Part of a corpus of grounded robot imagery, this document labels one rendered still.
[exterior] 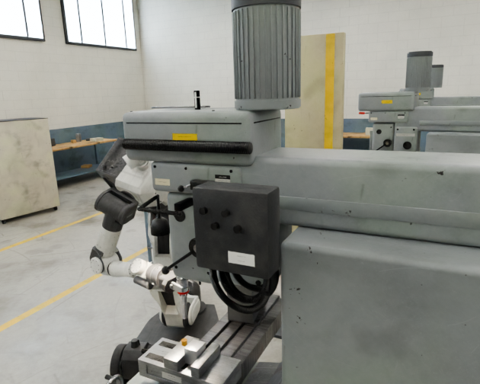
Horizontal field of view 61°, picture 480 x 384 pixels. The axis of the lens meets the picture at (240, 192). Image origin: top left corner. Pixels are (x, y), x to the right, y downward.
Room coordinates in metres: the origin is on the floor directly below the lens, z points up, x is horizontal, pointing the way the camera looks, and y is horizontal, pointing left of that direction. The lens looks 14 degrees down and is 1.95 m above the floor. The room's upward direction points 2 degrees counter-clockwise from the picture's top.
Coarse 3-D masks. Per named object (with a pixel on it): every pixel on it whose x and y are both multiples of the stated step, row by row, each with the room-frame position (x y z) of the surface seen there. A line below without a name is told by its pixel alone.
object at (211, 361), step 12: (156, 348) 1.37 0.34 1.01; (168, 348) 1.37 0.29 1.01; (216, 348) 1.31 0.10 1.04; (144, 360) 1.30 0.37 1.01; (156, 360) 1.30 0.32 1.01; (204, 360) 1.24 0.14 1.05; (216, 360) 1.29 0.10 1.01; (228, 360) 1.29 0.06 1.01; (240, 360) 1.29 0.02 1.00; (144, 372) 1.30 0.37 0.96; (156, 372) 1.28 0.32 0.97; (168, 372) 1.25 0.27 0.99; (180, 372) 1.23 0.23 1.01; (192, 372) 1.21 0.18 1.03; (204, 372) 1.22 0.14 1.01; (216, 372) 1.23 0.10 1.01; (228, 372) 1.22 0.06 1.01; (240, 372) 1.28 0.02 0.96
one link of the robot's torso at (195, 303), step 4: (188, 296) 2.28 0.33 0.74; (192, 296) 2.28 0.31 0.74; (196, 296) 2.28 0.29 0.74; (188, 300) 2.27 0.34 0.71; (192, 300) 2.27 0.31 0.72; (196, 300) 2.25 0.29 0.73; (192, 304) 2.19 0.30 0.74; (196, 304) 2.22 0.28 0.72; (192, 308) 2.16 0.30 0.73; (196, 308) 2.21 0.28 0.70; (160, 312) 2.15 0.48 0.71; (188, 312) 2.12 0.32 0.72; (192, 312) 2.14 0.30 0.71; (196, 312) 2.20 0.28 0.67; (160, 316) 2.14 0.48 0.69; (188, 316) 2.11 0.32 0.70; (192, 316) 2.13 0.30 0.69; (196, 316) 2.20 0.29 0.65; (188, 320) 2.11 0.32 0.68; (192, 320) 2.13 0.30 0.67; (192, 324) 2.14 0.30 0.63
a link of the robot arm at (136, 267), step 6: (138, 258) 1.61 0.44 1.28; (132, 264) 1.61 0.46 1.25; (138, 264) 1.59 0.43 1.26; (144, 264) 1.59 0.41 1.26; (150, 264) 1.60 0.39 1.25; (156, 264) 1.58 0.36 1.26; (132, 270) 1.58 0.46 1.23; (138, 270) 1.57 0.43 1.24; (144, 270) 1.58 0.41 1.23; (150, 270) 1.55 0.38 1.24; (138, 276) 1.62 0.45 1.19; (144, 276) 1.58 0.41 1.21; (138, 282) 1.59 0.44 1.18; (144, 282) 1.57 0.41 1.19; (150, 282) 1.55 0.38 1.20; (150, 288) 1.56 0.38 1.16
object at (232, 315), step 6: (240, 288) 1.65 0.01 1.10; (246, 294) 1.64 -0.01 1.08; (252, 294) 1.63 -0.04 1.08; (234, 300) 1.66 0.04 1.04; (228, 306) 1.67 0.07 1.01; (228, 312) 1.67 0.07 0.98; (234, 312) 1.66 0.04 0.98; (240, 312) 1.65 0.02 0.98; (228, 318) 1.67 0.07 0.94; (234, 318) 1.66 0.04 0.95; (240, 318) 1.65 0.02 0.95; (246, 318) 1.64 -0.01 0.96; (252, 318) 1.63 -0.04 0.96
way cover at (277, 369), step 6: (258, 366) 1.44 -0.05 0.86; (264, 366) 1.42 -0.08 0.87; (270, 366) 1.41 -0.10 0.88; (276, 366) 1.41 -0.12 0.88; (252, 372) 1.41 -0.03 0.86; (258, 372) 1.40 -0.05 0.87; (264, 372) 1.39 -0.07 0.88; (270, 372) 1.38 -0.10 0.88; (276, 372) 1.36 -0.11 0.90; (258, 378) 1.36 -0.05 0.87; (264, 378) 1.35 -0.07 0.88; (270, 378) 1.34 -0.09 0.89; (276, 378) 1.29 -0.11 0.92
